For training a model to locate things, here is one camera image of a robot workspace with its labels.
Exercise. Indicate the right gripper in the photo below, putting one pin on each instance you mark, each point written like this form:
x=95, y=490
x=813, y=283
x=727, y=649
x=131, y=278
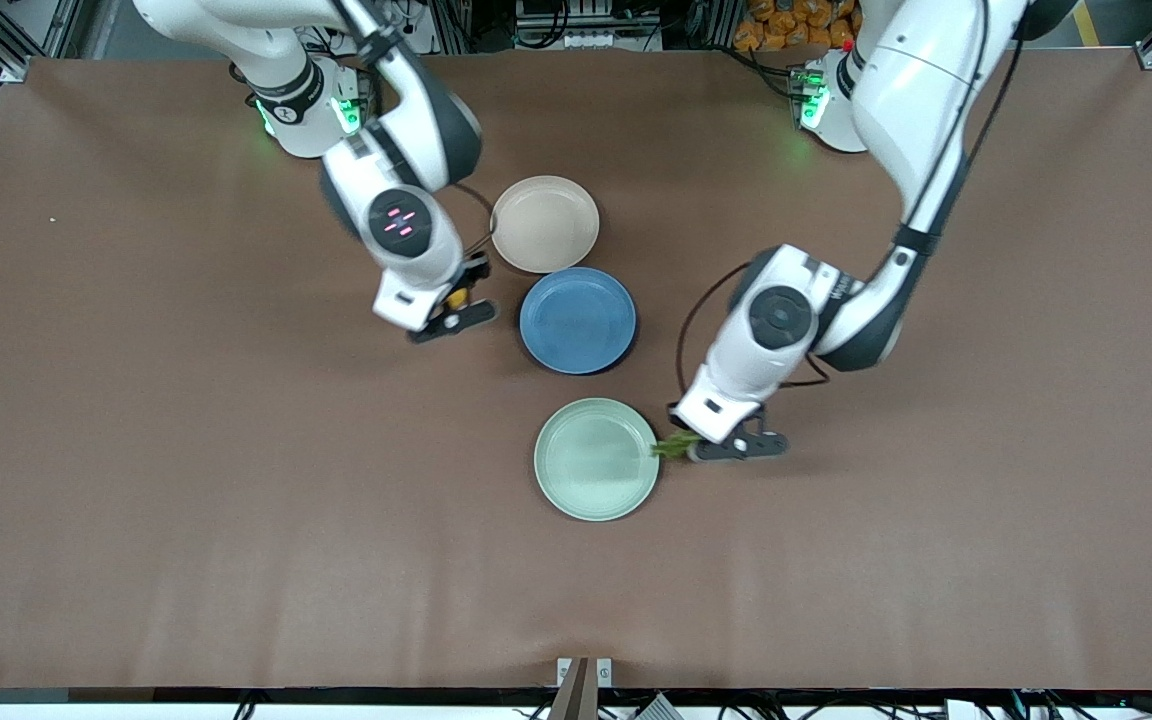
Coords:
x=475, y=272

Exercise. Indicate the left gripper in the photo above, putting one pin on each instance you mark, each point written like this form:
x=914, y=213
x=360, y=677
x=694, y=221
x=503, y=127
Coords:
x=683, y=423

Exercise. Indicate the yellow lemon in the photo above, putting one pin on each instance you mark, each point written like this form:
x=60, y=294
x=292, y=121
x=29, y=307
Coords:
x=456, y=297

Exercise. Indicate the green lettuce leaf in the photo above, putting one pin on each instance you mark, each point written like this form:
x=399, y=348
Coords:
x=671, y=447

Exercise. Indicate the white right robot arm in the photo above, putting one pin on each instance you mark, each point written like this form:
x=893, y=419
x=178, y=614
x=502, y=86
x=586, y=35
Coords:
x=401, y=90

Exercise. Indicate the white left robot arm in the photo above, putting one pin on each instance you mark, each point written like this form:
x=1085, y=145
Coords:
x=916, y=90

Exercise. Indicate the blue round plate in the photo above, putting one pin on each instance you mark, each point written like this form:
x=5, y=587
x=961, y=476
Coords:
x=576, y=320

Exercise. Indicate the pale beige round plate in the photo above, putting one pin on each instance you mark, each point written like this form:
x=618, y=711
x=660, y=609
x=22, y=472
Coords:
x=546, y=222

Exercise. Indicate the pale green round plate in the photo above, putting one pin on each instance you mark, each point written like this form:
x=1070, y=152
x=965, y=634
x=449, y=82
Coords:
x=591, y=460

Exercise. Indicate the grey power adapter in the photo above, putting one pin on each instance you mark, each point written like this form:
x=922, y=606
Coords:
x=656, y=710

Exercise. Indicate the white power strip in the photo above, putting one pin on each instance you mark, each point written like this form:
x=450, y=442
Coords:
x=596, y=38

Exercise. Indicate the brown table cover mat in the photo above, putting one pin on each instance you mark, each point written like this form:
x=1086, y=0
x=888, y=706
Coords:
x=136, y=450

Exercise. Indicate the pile of orange items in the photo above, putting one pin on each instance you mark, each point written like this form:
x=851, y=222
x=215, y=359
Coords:
x=776, y=20

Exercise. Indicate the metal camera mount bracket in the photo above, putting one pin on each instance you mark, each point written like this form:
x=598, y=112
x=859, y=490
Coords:
x=584, y=690

